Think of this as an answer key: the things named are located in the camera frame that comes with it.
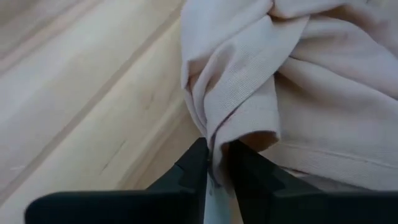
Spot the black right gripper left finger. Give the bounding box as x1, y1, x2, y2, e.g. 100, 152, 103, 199
24, 137, 210, 224

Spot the pale pink woven towel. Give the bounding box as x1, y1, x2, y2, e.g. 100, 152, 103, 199
179, 0, 398, 224

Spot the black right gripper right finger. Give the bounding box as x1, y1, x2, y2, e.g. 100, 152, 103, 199
228, 139, 398, 224

